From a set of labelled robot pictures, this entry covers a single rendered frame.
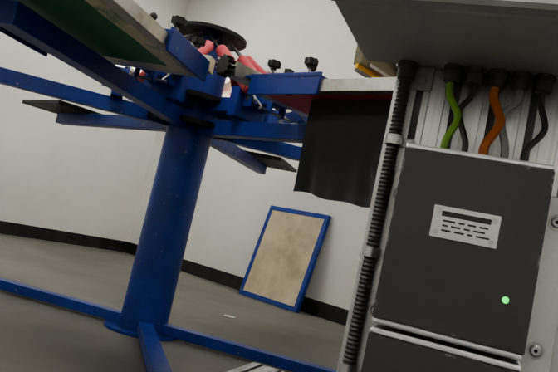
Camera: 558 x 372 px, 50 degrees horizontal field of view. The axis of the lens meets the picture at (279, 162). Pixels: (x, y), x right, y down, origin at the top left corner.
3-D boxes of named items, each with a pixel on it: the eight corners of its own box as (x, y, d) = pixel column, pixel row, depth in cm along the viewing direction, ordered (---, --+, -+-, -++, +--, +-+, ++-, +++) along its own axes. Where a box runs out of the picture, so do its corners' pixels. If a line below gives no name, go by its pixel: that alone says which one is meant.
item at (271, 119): (319, 146, 265) (324, 119, 266) (178, 89, 209) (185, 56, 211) (203, 138, 322) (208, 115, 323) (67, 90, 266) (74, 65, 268)
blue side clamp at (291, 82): (326, 99, 181) (331, 76, 181) (315, 94, 177) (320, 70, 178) (257, 99, 201) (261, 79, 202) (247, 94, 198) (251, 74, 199)
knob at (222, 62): (239, 80, 198) (244, 59, 199) (227, 75, 194) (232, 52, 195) (224, 80, 203) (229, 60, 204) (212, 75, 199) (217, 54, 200)
